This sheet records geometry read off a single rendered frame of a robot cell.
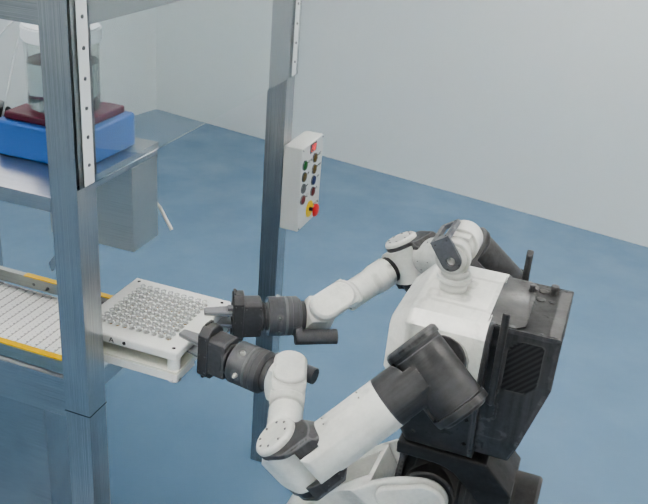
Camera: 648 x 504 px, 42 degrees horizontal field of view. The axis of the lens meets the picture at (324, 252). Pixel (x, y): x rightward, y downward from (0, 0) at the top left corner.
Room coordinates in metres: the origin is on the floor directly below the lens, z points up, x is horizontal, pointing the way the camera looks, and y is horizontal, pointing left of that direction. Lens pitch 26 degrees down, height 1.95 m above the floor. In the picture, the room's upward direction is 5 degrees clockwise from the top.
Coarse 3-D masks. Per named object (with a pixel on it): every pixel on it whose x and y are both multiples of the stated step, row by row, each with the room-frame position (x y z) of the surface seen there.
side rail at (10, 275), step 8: (0, 272) 1.88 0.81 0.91; (8, 272) 1.87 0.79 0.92; (16, 272) 1.87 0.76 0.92; (24, 272) 1.87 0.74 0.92; (8, 280) 1.87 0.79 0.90; (16, 280) 1.86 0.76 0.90; (24, 280) 1.85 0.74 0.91; (32, 280) 1.85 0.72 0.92; (32, 288) 1.85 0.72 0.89; (40, 288) 1.84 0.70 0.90; (56, 288) 1.82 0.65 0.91
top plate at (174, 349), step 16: (128, 288) 1.68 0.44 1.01; (160, 288) 1.70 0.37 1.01; (176, 288) 1.70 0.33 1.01; (112, 304) 1.61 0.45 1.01; (208, 304) 1.64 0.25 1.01; (224, 304) 1.64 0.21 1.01; (144, 320) 1.55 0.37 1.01; (192, 320) 1.56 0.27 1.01; (208, 320) 1.57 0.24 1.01; (112, 336) 1.48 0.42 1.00; (128, 336) 1.48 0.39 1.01; (144, 336) 1.49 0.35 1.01; (176, 336) 1.50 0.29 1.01; (160, 352) 1.44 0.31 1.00; (176, 352) 1.44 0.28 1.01
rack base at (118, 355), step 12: (108, 348) 1.50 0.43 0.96; (120, 348) 1.50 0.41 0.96; (108, 360) 1.48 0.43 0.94; (120, 360) 1.47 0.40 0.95; (132, 360) 1.46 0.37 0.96; (144, 360) 1.47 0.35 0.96; (156, 360) 1.47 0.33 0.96; (192, 360) 1.49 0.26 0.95; (144, 372) 1.45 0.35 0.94; (156, 372) 1.44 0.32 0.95; (168, 372) 1.44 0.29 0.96; (180, 372) 1.44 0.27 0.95
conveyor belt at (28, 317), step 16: (0, 288) 1.84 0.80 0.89; (16, 288) 1.85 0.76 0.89; (0, 304) 1.76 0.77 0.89; (16, 304) 1.77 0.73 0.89; (32, 304) 1.78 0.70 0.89; (48, 304) 1.78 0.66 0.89; (0, 320) 1.69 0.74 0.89; (16, 320) 1.70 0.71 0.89; (32, 320) 1.70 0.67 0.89; (48, 320) 1.71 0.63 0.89; (0, 336) 1.62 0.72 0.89; (16, 336) 1.63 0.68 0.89; (32, 336) 1.64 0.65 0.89; (48, 336) 1.64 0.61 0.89
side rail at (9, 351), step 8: (0, 344) 1.54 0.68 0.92; (0, 352) 1.54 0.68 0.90; (8, 352) 1.54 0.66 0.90; (16, 352) 1.53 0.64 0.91; (24, 352) 1.52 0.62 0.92; (32, 352) 1.52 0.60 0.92; (24, 360) 1.52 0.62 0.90; (32, 360) 1.52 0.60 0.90; (40, 360) 1.51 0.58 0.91; (48, 360) 1.50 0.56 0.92; (56, 360) 1.50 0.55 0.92; (48, 368) 1.50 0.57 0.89; (56, 368) 1.50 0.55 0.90
